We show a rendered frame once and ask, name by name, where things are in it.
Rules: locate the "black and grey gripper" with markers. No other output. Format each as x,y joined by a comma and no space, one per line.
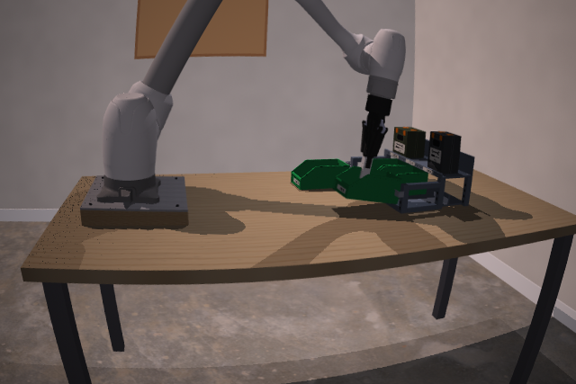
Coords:
378,107

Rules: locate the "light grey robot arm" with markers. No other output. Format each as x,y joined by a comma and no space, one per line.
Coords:
129,123

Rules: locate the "grey metal shelf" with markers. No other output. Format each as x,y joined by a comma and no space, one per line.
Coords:
436,197

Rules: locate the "green bin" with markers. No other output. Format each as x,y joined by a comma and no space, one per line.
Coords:
378,186
409,174
317,173
386,162

